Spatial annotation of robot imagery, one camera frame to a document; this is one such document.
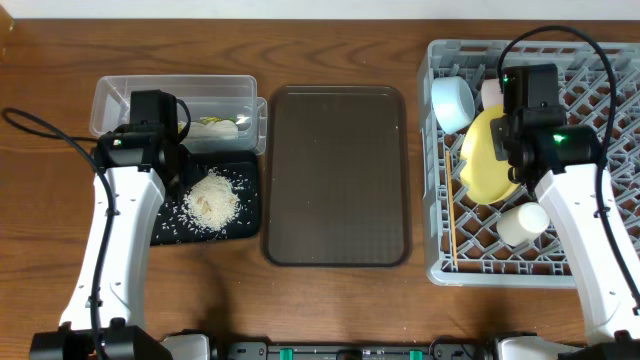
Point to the yellow-green snack wrapper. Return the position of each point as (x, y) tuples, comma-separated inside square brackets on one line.
[(215, 127)]

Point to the white cup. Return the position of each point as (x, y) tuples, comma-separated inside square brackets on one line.
[(523, 223)]

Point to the white rice pile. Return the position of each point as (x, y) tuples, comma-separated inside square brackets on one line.
[(208, 206)]

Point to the blue bowl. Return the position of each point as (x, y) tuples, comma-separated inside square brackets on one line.
[(452, 103)]

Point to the wooden chopstick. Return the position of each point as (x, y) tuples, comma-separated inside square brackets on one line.
[(451, 208)]

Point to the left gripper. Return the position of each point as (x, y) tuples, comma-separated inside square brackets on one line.
[(173, 163)]

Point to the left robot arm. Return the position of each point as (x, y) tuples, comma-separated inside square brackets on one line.
[(134, 166)]

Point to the yellow plate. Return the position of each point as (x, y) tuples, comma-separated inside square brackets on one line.
[(485, 177)]

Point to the black food-waste tray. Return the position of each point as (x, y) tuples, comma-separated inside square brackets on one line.
[(245, 164)]

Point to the clear plastic waste bin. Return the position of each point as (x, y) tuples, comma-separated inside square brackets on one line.
[(223, 96)]

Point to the grey dishwasher rack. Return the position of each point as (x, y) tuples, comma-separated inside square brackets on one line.
[(483, 258)]

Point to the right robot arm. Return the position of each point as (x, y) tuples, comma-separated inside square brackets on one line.
[(565, 167)]

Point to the black rail with green clips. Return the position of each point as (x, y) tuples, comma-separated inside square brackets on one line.
[(438, 350)]

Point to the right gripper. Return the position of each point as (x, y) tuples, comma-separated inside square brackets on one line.
[(500, 129)]

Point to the brown serving tray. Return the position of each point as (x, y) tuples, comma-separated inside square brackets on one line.
[(337, 178)]

